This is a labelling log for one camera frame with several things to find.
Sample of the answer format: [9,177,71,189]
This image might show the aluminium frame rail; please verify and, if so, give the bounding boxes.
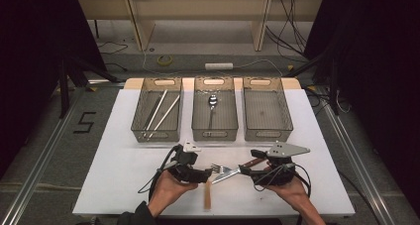
[320,100,397,225]
[0,80,127,225]

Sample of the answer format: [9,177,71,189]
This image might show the steel knife with wooden handle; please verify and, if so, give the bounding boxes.
[211,157,266,185]

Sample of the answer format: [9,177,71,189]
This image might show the steel fork with wooden handle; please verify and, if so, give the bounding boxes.
[210,164,234,175]

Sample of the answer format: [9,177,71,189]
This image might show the white power strip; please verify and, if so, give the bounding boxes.
[204,62,234,71]

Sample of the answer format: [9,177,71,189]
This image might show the black cable bundle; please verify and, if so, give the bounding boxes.
[265,0,310,58]

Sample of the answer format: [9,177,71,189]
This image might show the black floor cable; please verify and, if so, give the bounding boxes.
[97,41,129,72]

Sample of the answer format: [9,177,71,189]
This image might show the black stand legs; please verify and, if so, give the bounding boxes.
[284,48,341,116]
[58,55,119,119]

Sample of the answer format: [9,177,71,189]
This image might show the person's left hand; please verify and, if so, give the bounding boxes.
[148,169,199,216]

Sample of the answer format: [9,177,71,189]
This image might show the person's right hand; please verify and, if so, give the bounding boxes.
[268,177,311,205]

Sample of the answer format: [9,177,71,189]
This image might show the black curtain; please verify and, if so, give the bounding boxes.
[0,0,108,179]
[303,0,420,216]

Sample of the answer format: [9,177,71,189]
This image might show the smoky clear plastic bin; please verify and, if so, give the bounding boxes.
[242,76,294,143]
[191,76,240,143]
[130,76,183,144]

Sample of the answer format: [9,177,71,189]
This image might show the beige wooden desk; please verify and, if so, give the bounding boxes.
[76,0,325,53]

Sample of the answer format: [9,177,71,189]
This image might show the steel spoon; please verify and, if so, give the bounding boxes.
[207,94,219,131]

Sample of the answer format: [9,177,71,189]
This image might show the steel chopstick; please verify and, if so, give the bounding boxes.
[144,97,161,132]

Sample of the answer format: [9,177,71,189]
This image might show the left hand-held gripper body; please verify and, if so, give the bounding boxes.
[169,140,202,183]

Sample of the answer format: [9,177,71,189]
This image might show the white table cover board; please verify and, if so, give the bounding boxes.
[71,88,356,217]

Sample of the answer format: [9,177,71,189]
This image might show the white chopstick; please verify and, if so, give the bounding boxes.
[147,94,181,141]

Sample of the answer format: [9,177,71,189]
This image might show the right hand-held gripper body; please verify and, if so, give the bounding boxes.
[255,142,311,186]

